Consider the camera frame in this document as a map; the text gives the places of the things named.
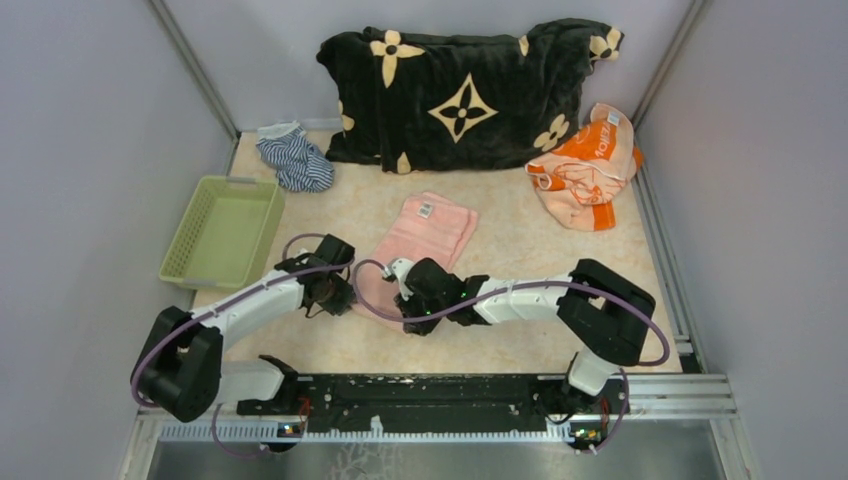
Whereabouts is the blue striped cloth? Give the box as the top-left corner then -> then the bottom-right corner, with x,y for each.
256,122 -> 335,193

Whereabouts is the pink towel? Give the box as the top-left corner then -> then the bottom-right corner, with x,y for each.
353,192 -> 479,333

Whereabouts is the green plastic basket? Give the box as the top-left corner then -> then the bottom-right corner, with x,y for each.
158,176 -> 285,291

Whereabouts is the orange white towel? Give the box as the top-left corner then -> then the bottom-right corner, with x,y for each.
524,103 -> 644,232

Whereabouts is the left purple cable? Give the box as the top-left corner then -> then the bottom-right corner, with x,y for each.
129,232 -> 356,461

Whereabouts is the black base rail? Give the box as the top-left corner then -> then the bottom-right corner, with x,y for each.
236,374 -> 630,435

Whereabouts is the black floral pillow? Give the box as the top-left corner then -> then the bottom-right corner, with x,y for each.
316,18 -> 624,174

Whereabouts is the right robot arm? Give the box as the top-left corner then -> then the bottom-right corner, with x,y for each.
383,258 -> 656,414

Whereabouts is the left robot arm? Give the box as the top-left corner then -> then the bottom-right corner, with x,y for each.
130,234 -> 355,423

